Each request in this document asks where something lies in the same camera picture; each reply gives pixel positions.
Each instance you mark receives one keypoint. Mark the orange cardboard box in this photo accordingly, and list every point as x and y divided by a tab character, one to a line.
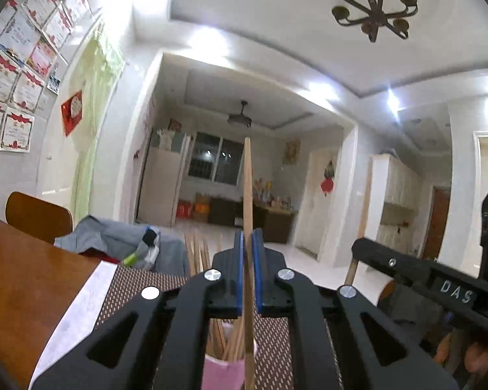
201	211

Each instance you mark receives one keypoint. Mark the wall of award certificates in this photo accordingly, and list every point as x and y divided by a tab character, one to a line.
20	61

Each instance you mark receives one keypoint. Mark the single wooden chopstick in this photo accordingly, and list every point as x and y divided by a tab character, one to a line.
248	195

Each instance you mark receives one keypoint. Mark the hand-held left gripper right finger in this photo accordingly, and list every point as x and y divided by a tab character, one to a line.
258	276

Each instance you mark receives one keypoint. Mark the brown dotted tablecloth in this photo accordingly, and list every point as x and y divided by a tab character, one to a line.
130	288

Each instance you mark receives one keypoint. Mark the cluster of desk bottles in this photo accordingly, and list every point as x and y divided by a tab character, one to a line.
274	197

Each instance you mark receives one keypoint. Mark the dark metal chandelier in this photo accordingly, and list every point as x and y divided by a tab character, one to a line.
370	12

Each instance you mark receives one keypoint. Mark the white paper sheet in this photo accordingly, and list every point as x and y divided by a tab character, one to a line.
77	317

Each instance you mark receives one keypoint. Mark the red diamond wall decoration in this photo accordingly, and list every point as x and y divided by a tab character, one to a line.
72	111

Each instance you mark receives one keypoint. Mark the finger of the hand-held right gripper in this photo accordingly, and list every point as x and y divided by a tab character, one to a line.
390	262

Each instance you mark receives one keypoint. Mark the person's right hand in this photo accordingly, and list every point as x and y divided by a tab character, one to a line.
475	359

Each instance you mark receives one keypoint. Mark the red cardboard box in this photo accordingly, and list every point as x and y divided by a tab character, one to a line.
185	209

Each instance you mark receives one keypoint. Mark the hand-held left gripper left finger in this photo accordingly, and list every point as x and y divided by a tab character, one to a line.
238	276

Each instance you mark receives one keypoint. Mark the brown wooden door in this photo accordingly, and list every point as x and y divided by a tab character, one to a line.
439	219

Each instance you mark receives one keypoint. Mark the red door decoration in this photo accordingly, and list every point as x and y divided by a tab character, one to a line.
328	180

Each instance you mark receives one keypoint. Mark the group of wooden chopsticks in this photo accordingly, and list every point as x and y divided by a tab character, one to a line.
229	343

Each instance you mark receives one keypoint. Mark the small framed picture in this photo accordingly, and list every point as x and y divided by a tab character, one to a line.
292	152

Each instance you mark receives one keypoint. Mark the barred window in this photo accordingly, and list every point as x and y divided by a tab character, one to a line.
207	158

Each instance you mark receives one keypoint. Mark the pink cup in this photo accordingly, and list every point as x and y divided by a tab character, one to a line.
223	373

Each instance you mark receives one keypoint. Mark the light green curtain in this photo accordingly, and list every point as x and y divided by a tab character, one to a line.
97	101

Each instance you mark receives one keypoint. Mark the ceiling fan lamp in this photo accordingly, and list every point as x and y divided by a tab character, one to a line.
239	121

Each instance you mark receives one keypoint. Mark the white refrigerator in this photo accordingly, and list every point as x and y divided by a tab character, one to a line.
158	187

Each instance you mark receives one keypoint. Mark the dark wooden desk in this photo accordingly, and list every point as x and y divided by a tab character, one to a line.
223	211

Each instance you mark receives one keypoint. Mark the grey jacket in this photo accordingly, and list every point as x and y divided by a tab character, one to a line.
101	235

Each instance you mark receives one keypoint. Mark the white tall cabinet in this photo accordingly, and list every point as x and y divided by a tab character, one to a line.
398	183

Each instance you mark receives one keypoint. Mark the white door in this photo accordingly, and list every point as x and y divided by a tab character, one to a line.
309	211

